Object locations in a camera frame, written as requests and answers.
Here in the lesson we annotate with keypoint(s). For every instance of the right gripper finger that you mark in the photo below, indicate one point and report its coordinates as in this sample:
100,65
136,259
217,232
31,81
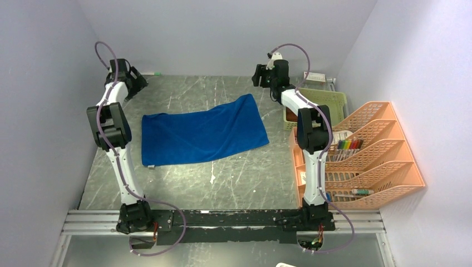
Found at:
256,78
261,69

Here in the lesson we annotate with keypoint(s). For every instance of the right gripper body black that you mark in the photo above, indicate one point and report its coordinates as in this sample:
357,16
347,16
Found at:
268,80

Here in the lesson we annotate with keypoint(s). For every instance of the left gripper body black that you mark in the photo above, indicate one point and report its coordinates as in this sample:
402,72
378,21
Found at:
128,75

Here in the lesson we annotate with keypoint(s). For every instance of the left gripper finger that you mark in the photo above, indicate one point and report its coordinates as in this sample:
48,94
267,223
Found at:
132,92
137,79

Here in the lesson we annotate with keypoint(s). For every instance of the brown towel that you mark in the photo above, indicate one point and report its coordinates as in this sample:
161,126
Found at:
290,116

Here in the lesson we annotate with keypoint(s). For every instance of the blue towel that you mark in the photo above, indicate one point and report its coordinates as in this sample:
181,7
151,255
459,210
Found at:
196,137

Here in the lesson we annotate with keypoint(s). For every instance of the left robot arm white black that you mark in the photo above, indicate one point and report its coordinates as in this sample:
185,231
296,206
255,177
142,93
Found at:
112,134

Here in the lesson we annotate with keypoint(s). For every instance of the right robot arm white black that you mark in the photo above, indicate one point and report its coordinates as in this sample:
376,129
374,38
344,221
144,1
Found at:
314,137

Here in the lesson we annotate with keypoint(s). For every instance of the white green marker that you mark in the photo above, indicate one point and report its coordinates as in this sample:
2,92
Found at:
151,73

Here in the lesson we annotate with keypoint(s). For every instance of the white red box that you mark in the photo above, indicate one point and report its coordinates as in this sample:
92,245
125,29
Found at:
315,77

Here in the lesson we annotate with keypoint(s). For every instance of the coloured marker set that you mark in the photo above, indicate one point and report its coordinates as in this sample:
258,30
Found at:
349,144

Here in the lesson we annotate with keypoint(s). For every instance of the orange file organizer rack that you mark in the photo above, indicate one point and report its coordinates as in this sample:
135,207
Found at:
381,170

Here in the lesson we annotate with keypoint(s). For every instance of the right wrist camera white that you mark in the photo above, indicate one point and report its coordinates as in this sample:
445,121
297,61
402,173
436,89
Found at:
273,58

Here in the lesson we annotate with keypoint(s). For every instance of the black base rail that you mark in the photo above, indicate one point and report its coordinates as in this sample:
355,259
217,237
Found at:
216,226

